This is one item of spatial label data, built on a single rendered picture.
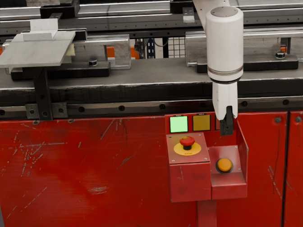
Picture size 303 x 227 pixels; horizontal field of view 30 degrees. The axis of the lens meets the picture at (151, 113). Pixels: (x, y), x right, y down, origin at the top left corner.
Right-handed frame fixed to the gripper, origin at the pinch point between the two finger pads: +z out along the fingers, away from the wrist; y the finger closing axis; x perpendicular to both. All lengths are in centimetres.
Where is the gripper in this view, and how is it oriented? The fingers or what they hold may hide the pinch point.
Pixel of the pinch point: (226, 127)
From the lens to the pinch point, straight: 144.8
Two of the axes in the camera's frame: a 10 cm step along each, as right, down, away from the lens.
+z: 0.9, 8.3, 5.5
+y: 0.6, 5.5, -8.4
